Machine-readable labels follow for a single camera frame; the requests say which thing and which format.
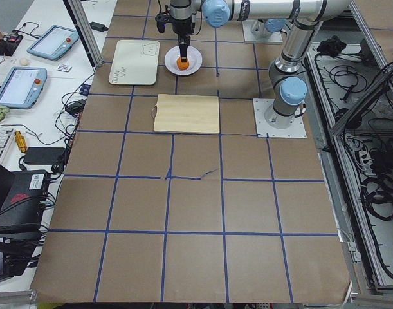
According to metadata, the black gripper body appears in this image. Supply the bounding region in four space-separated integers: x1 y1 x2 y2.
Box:
170 15 194 45

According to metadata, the white round plate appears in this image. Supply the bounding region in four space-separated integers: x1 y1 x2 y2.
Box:
164 46 203 76

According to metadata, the orange fruit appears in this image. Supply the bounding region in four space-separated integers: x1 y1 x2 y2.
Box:
176 57 190 71

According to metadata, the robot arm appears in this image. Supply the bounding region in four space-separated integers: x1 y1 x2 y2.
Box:
191 0 350 129
170 0 195 64

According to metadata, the cream bear tray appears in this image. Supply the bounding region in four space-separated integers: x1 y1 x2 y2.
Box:
108 40 160 86

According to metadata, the wooden cutting board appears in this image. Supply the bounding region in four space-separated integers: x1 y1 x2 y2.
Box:
154 94 220 134

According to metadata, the upper blue teach pendant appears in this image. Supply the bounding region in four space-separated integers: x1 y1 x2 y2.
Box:
26 25 79 61

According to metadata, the blue teach pendant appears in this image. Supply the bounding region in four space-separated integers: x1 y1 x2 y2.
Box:
26 25 79 61
0 67 47 109

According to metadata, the lower blue teach pendant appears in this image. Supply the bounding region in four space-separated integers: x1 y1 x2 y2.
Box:
0 67 47 109

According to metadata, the black power brick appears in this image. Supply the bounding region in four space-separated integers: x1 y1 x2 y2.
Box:
23 147 65 165

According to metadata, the gold metal cylinder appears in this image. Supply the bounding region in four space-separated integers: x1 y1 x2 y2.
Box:
15 131 28 153

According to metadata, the black computer box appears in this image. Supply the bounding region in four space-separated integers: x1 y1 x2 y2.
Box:
0 167 50 234

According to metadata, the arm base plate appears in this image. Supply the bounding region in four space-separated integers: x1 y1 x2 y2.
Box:
242 19 286 45
253 98 307 138

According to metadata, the aluminium frame post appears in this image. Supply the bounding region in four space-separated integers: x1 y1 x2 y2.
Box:
62 0 103 68

